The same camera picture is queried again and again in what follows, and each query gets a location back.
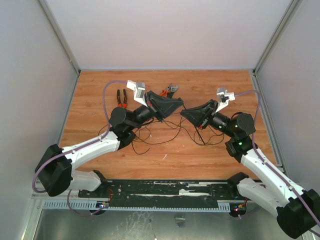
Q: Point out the grey slotted cable duct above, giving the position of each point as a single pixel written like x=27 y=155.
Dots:
x=61 y=204

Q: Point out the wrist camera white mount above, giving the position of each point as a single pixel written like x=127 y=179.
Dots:
x=139 y=90
x=224 y=97

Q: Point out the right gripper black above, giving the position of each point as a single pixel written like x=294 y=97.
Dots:
x=208 y=115

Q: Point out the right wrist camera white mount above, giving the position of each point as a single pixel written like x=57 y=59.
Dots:
x=224 y=97

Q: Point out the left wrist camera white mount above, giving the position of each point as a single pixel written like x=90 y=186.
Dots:
x=139 y=90

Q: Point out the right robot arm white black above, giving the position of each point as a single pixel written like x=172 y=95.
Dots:
x=296 y=210

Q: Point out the black zip tie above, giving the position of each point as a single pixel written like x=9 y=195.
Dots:
x=170 y=116

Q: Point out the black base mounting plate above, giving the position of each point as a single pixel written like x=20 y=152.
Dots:
x=164 y=193

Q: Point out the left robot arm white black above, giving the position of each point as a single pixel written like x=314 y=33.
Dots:
x=57 y=170

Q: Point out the small orange black pliers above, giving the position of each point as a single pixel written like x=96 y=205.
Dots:
x=165 y=93

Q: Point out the adjustable wrench black handle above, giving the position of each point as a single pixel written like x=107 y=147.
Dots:
x=172 y=89

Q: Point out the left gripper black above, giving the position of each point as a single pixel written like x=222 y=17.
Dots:
x=164 y=106

